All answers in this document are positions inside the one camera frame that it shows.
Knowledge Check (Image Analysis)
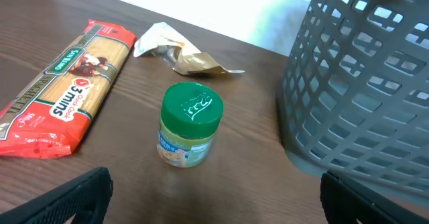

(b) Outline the green lid jar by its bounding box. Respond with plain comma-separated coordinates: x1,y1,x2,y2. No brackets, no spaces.
157,82,224,168

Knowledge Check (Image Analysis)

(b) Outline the red spaghetti packet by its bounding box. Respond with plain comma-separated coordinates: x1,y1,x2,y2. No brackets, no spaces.
1,19,137,159

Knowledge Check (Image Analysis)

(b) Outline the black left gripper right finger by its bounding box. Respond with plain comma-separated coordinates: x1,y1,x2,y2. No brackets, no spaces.
320,170,428,224

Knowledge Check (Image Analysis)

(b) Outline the grey plastic basket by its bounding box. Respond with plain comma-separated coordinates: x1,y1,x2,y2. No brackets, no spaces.
280,0,428,198

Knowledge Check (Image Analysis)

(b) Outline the beige pouch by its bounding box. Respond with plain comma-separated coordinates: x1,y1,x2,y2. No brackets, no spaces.
133,22,244,75

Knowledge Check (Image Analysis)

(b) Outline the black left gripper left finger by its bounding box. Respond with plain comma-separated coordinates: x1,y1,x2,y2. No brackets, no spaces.
1,167,113,224

